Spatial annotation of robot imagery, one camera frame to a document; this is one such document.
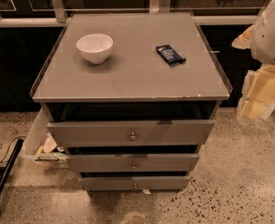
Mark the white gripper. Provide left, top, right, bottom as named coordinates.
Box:
left=232, top=12, right=275, bottom=125

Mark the grey top drawer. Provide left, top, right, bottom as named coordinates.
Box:
left=48, top=119, right=214, bottom=147

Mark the grey drawer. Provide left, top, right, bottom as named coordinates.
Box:
left=67, top=154, right=199, bottom=173
left=48, top=119, right=214, bottom=147
left=79, top=175, right=189, bottom=191

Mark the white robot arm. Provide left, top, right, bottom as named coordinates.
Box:
left=232, top=0, right=275, bottom=125

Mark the grey drawer cabinet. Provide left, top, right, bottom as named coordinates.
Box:
left=31, top=13, right=231, bottom=179

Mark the grey middle drawer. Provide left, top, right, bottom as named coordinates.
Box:
left=67, top=154, right=199, bottom=173

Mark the grey bottom drawer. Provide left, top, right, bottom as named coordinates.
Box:
left=79, top=175, right=189, bottom=191

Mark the dark blue snack packet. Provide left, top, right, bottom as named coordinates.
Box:
left=156, top=45, right=186, bottom=66

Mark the white ceramic bowl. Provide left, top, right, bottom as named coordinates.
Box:
left=76, top=34, right=114, bottom=64

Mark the clear plastic storage bin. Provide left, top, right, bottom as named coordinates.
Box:
left=21, top=110, right=69, bottom=169

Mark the black metal bar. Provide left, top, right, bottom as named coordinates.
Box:
left=0, top=138, right=25, bottom=218

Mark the metal railing frame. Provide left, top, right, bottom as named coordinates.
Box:
left=0, top=0, right=272, bottom=27

